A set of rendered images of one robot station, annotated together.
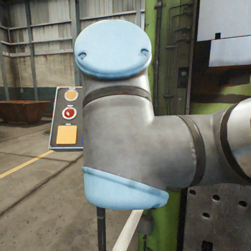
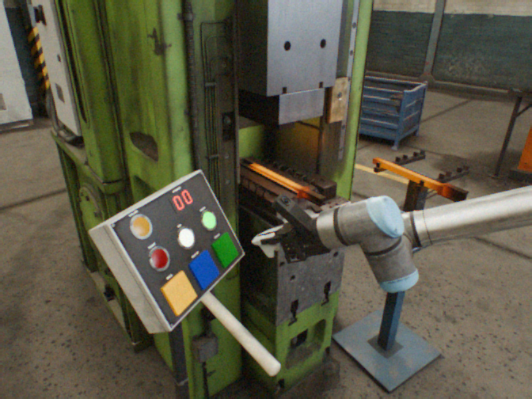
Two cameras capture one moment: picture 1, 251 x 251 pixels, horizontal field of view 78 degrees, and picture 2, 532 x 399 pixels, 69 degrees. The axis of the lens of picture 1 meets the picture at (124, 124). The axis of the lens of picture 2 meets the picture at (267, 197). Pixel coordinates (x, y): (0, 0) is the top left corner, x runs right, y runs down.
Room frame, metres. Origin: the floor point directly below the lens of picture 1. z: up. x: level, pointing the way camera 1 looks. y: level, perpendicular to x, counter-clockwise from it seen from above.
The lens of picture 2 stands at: (0.09, 0.77, 1.62)
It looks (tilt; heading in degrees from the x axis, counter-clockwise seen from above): 27 degrees down; 298
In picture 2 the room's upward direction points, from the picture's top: 1 degrees clockwise
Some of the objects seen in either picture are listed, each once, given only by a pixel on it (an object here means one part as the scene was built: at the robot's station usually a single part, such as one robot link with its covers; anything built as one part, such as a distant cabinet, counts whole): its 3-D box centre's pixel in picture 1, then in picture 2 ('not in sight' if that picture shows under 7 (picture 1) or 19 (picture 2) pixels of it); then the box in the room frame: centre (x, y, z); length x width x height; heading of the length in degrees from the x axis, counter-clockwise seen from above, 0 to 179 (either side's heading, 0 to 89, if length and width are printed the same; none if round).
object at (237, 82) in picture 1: (231, 79); (261, 112); (0.81, -0.54, 1.24); 0.30 x 0.07 x 0.06; 157
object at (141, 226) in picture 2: (71, 95); (141, 226); (0.70, 0.23, 1.16); 0.05 x 0.03 x 0.04; 67
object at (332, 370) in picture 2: not in sight; (294, 385); (0.55, -0.39, 0.01); 0.58 x 0.39 x 0.01; 67
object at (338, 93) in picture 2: not in sight; (336, 100); (0.59, -0.76, 1.27); 0.09 x 0.02 x 0.17; 67
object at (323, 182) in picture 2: not in sight; (319, 188); (0.57, -0.60, 0.95); 0.12 x 0.08 x 0.06; 157
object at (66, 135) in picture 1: (67, 135); (178, 293); (0.61, 0.23, 1.01); 0.07 x 0.05 x 0.07; 92
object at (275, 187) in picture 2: not in sight; (262, 184); (0.78, -0.50, 0.96); 0.42 x 0.20 x 0.09; 157
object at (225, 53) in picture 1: (229, 62); (263, 94); (0.78, -0.50, 1.32); 0.42 x 0.20 x 0.10; 157
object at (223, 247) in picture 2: not in sight; (224, 250); (0.61, 0.03, 1.01); 0.07 x 0.05 x 0.07; 92
